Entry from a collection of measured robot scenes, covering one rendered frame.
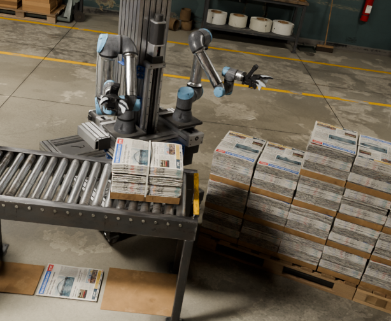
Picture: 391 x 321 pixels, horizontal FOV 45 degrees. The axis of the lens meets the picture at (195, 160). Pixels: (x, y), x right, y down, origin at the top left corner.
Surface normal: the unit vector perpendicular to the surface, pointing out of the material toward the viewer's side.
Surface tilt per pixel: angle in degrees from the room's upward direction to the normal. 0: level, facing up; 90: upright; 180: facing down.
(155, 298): 0
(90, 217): 90
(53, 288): 0
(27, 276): 0
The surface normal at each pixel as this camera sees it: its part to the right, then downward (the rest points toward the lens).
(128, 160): 0.15, -0.86
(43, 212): 0.00, 0.49
